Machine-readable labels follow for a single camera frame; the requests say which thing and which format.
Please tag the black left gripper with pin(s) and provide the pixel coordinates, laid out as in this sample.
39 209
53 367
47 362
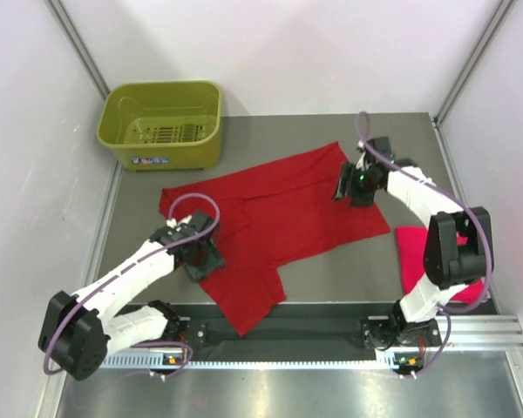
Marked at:
213 262

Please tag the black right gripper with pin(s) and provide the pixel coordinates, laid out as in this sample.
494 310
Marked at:
349 173

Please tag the red t shirt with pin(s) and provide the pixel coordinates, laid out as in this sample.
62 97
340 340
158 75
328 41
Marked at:
271 215

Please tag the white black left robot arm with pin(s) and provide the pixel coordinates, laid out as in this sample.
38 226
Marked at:
81 329

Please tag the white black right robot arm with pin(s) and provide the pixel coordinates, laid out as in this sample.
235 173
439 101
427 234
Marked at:
458 245

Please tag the folded pink t shirt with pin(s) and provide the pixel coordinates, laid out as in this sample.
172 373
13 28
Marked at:
410 248

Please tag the olive green plastic basket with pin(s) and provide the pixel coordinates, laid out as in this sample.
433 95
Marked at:
163 125

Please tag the slotted grey cable duct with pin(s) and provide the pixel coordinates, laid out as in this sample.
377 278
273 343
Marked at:
172 359

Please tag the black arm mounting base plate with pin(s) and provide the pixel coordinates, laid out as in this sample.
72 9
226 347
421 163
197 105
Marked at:
301 332

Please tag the aluminium frame rail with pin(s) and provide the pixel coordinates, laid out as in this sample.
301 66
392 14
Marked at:
485 333

